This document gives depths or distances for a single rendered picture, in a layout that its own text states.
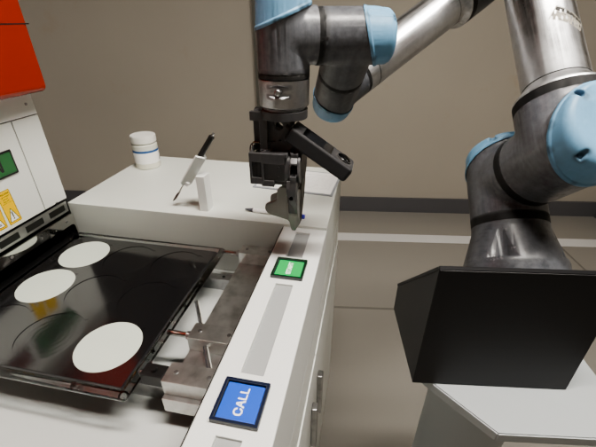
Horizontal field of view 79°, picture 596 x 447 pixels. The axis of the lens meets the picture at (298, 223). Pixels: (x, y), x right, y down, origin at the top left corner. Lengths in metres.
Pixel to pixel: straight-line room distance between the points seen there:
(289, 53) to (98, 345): 0.52
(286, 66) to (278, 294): 0.34
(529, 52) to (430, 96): 2.13
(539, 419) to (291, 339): 0.40
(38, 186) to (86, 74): 2.17
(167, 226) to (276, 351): 0.48
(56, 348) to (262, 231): 0.42
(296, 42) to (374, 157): 2.31
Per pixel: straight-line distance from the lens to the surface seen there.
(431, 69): 2.73
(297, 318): 0.55
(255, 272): 0.77
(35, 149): 0.96
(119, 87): 2.99
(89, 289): 0.80
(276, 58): 0.53
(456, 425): 0.83
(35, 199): 0.96
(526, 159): 0.59
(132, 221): 0.94
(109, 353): 0.66
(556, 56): 0.64
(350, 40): 0.54
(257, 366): 0.50
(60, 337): 0.72
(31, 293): 0.85
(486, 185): 0.66
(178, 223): 0.87
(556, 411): 0.74
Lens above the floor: 1.35
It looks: 30 degrees down
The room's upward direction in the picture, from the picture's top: straight up
